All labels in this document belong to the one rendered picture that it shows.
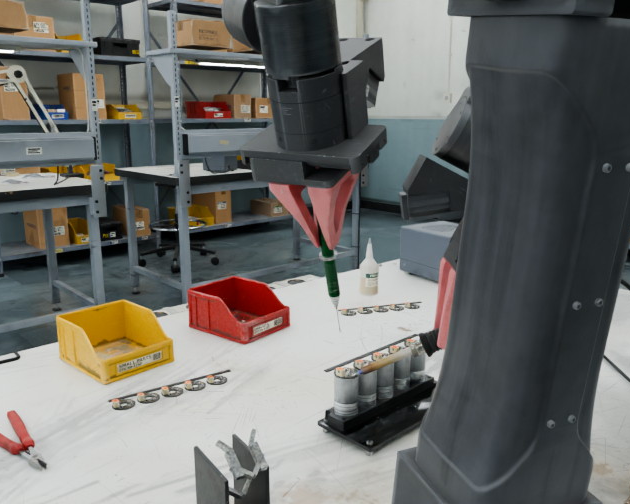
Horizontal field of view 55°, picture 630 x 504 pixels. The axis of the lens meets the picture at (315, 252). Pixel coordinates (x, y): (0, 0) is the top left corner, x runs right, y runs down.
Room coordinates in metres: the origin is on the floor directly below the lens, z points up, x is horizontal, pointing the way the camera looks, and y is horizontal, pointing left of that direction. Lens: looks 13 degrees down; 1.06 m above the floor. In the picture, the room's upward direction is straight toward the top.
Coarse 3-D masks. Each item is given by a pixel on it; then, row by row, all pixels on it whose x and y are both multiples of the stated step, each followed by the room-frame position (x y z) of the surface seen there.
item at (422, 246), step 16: (416, 224) 1.20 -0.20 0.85; (432, 224) 1.20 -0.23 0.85; (448, 224) 1.20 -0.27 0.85; (400, 240) 1.19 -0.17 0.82; (416, 240) 1.15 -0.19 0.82; (432, 240) 1.11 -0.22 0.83; (448, 240) 1.08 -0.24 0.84; (400, 256) 1.18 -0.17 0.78; (416, 256) 1.14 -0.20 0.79; (432, 256) 1.11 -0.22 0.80; (416, 272) 1.14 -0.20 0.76; (432, 272) 1.11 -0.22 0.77
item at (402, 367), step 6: (402, 360) 0.61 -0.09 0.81; (408, 360) 0.62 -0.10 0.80; (396, 366) 0.61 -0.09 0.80; (402, 366) 0.61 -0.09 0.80; (408, 366) 0.62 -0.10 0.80; (396, 372) 0.61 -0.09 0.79; (402, 372) 0.61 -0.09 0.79; (408, 372) 0.62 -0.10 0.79; (396, 378) 0.61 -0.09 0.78; (402, 378) 0.61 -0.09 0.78; (408, 378) 0.62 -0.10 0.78; (396, 384) 0.61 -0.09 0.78; (402, 384) 0.61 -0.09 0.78; (408, 384) 0.62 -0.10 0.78; (396, 390) 0.61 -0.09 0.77; (402, 390) 0.61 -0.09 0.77
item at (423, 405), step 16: (416, 400) 0.61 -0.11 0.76; (384, 416) 0.57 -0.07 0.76; (400, 416) 0.57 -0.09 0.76; (416, 416) 0.57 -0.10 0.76; (336, 432) 0.54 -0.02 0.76; (352, 432) 0.54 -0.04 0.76; (368, 432) 0.54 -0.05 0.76; (384, 432) 0.54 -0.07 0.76; (400, 432) 0.54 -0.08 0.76; (368, 448) 0.51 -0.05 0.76
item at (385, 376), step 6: (372, 360) 0.60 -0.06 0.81; (390, 366) 0.59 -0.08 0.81; (378, 372) 0.59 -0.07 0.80; (384, 372) 0.59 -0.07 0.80; (390, 372) 0.59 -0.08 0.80; (378, 378) 0.59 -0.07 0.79; (384, 378) 0.59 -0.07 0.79; (390, 378) 0.59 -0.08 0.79; (378, 384) 0.59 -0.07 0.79; (384, 384) 0.59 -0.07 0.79; (390, 384) 0.59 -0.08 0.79; (378, 390) 0.59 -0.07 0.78; (384, 390) 0.59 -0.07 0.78; (390, 390) 0.59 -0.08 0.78; (378, 396) 0.59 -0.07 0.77; (384, 396) 0.59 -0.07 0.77; (390, 396) 0.59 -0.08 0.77
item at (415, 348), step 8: (408, 344) 0.56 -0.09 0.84; (416, 344) 0.55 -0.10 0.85; (400, 352) 0.56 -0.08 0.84; (408, 352) 0.55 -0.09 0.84; (416, 352) 0.55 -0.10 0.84; (424, 352) 0.55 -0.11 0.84; (384, 360) 0.56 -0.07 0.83; (392, 360) 0.55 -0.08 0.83; (368, 368) 0.55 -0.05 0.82; (376, 368) 0.55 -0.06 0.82
